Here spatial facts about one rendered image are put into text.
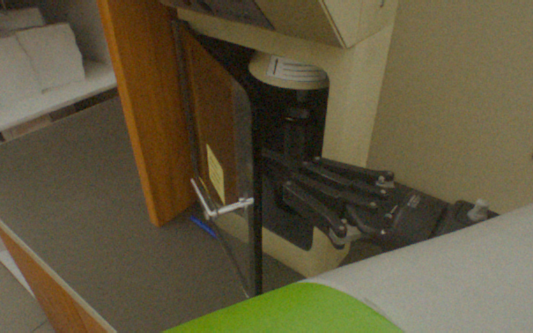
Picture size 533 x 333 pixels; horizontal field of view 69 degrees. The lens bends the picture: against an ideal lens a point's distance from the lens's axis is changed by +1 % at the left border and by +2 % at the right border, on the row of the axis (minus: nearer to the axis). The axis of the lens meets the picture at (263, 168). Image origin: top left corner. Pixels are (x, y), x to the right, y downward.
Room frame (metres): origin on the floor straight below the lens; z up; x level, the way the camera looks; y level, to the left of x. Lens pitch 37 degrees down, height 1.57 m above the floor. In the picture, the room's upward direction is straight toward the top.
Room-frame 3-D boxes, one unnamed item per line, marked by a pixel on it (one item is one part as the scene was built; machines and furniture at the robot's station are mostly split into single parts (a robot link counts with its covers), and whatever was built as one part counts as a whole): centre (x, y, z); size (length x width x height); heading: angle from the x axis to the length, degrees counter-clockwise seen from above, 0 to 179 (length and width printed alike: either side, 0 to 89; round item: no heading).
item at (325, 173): (0.35, -0.09, 1.28); 0.11 x 0.01 x 0.04; 50
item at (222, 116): (0.51, 0.07, 1.19); 0.30 x 0.01 x 0.40; 25
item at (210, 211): (0.43, 0.07, 1.20); 0.10 x 0.05 x 0.03; 25
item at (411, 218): (0.30, -0.13, 1.28); 0.09 x 0.08 x 0.07; 52
